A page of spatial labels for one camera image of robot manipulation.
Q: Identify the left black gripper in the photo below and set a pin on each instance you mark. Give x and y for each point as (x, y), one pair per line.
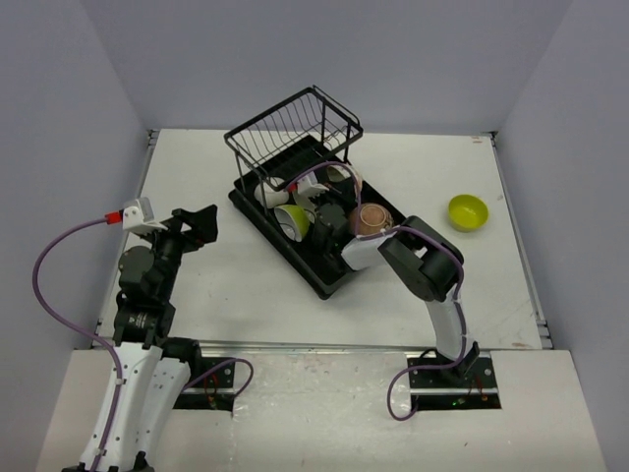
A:
(202, 221)

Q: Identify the green white bowl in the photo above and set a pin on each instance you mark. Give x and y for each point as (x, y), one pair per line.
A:
(293, 221)

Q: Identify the white orange leaf bowl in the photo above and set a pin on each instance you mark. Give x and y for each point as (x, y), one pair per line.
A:
(337, 174)

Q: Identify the yellow green bowl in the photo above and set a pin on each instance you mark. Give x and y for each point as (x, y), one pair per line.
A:
(467, 213)

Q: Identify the red floral bowl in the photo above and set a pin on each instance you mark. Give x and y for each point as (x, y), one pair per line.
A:
(305, 204)

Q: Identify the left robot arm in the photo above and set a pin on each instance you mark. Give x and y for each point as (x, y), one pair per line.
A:
(151, 367)

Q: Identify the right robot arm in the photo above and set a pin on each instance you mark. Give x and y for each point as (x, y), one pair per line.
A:
(429, 266)

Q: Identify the brown ceramic bowl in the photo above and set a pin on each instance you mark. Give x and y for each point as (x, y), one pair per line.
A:
(369, 219)

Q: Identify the white lobed bowl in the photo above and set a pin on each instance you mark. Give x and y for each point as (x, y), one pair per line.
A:
(267, 196)

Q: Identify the black wire dish rack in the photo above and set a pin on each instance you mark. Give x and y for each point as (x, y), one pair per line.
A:
(300, 137)

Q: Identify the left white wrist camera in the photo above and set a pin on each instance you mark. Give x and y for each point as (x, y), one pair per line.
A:
(138, 217)

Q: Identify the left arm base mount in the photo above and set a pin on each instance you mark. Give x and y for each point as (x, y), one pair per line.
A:
(213, 393)

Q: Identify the aluminium rail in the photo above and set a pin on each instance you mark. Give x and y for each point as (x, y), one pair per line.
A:
(302, 347)

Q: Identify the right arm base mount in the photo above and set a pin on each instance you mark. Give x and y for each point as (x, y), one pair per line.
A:
(476, 390)

